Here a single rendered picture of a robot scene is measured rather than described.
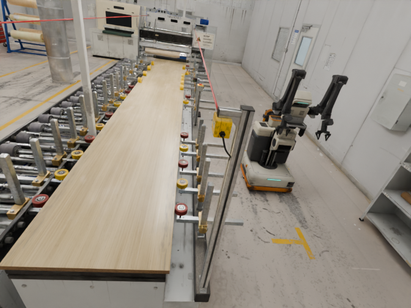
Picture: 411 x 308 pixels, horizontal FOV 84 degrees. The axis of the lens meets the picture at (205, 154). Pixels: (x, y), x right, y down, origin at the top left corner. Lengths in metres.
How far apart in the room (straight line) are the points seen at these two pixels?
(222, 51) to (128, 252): 11.55
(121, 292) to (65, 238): 0.39
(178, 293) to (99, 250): 0.49
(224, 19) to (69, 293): 11.71
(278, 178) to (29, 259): 2.61
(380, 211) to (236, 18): 10.36
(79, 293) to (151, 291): 0.35
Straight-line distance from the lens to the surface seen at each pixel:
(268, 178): 3.06
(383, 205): 3.60
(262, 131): 3.03
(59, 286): 1.43
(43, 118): 2.77
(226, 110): 0.69
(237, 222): 1.55
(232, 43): 12.31
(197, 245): 1.53
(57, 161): 2.01
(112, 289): 1.37
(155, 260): 1.22
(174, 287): 1.47
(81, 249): 1.30
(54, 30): 6.58
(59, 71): 6.73
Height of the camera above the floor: 1.92
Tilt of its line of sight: 31 degrees down
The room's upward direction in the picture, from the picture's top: 10 degrees clockwise
